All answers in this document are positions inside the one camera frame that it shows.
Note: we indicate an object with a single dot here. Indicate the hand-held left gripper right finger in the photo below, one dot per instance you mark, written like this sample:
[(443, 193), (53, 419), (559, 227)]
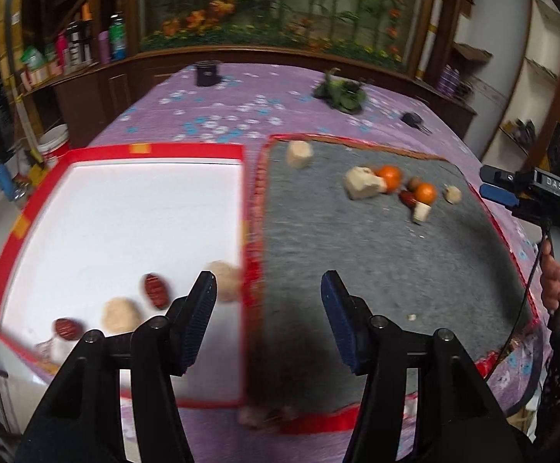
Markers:
[(340, 328)]

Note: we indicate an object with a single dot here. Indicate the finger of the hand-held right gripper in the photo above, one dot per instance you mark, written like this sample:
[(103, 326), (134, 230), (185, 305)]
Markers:
[(497, 172), (499, 194)]

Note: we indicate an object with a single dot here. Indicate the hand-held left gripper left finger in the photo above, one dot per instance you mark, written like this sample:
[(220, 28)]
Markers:
[(200, 318)]

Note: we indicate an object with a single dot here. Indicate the small tan piece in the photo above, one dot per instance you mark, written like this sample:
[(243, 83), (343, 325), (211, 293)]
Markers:
[(421, 212)]

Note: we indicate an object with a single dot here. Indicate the brown round nut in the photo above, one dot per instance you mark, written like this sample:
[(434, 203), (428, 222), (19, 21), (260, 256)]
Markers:
[(414, 184)]

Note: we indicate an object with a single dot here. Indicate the small orange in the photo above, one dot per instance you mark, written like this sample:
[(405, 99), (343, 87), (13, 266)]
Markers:
[(426, 194), (388, 177)]

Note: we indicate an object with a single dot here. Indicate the white tray with red rim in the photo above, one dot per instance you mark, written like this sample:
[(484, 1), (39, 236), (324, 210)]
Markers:
[(140, 226)]

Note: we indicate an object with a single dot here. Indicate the tan root chunk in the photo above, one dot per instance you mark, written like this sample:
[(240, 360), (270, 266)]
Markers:
[(300, 154), (363, 184)]

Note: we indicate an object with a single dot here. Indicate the pale round nut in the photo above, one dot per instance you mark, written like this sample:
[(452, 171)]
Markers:
[(452, 195)]

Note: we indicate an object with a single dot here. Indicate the tan round lump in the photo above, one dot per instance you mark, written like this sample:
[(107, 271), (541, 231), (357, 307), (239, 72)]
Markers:
[(229, 279), (122, 316)]

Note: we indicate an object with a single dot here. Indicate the red date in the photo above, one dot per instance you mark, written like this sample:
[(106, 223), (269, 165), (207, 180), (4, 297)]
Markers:
[(408, 198), (155, 291), (67, 329)]

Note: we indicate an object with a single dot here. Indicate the grey felt mat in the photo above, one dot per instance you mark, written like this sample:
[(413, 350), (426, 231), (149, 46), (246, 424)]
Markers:
[(357, 260)]

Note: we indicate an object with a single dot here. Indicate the black plug adapter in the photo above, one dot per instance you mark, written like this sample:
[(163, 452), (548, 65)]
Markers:
[(414, 119)]

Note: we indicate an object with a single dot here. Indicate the purple cans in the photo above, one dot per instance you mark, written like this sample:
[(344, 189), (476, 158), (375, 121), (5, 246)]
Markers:
[(448, 82)]

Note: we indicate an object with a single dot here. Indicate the white rolled poster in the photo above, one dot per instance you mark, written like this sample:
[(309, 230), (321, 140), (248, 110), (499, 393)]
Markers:
[(432, 29)]

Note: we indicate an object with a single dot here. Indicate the green leafy vegetable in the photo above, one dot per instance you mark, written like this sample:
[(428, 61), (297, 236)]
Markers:
[(340, 92)]

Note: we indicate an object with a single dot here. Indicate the white plastic bucket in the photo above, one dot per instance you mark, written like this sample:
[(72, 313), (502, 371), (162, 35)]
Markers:
[(54, 144)]

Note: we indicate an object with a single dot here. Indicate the blue bottle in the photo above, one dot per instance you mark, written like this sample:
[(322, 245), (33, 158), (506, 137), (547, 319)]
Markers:
[(3, 181)]

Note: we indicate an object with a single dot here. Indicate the purple floral tablecloth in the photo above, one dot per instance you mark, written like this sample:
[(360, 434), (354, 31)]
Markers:
[(270, 87)]

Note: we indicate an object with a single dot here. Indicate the black cylindrical cup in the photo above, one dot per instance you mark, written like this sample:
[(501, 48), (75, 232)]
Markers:
[(207, 73)]

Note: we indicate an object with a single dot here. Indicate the flower garden mural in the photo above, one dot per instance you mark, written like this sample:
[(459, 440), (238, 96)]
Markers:
[(280, 9)]

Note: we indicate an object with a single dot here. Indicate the pink bottle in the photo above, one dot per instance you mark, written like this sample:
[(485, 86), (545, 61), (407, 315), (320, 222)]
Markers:
[(103, 47)]

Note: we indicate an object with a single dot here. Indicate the green bottle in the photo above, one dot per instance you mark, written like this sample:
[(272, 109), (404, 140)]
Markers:
[(117, 36)]

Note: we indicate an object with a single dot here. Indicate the black thermos jug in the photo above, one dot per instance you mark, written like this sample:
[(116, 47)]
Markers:
[(78, 43)]

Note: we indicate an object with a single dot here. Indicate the red bottle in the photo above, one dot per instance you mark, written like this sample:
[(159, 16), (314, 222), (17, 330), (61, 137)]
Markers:
[(61, 50)]

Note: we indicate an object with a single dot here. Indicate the green packet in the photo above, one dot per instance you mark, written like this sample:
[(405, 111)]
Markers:
[(33, 58)]

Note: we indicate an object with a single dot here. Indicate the wall shelf rack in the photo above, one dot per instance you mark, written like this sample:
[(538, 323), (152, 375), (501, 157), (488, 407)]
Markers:
[(540, 65)]

